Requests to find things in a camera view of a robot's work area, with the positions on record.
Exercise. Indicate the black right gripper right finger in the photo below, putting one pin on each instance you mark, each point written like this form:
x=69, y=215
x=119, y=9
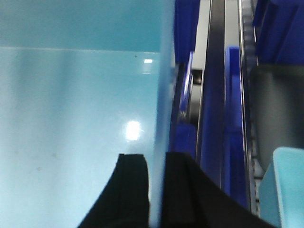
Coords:
x=192, y=200

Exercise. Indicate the light blue plastic bin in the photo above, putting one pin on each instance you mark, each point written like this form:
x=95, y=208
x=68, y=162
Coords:
x=81, y=81

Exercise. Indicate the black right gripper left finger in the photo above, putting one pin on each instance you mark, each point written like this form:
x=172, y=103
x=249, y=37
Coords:
x=124, y=202

